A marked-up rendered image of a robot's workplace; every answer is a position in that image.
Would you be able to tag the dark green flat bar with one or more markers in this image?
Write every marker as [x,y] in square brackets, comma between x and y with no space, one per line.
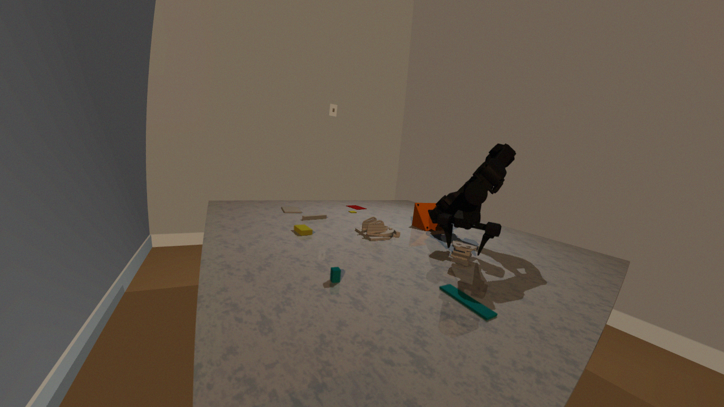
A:
[469,302]

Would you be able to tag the olive yellow rectangular block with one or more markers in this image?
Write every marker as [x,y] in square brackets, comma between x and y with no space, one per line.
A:
[302,229]

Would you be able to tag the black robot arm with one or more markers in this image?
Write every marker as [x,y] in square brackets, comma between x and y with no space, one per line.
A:
[491,173]

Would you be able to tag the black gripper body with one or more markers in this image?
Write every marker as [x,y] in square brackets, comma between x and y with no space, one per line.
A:
[490,228]

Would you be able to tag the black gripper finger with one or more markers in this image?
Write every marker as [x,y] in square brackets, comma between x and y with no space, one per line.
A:
[448,232]
[485,238]

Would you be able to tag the green rectangular block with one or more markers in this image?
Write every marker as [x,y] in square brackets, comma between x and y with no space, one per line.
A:
[335,274]

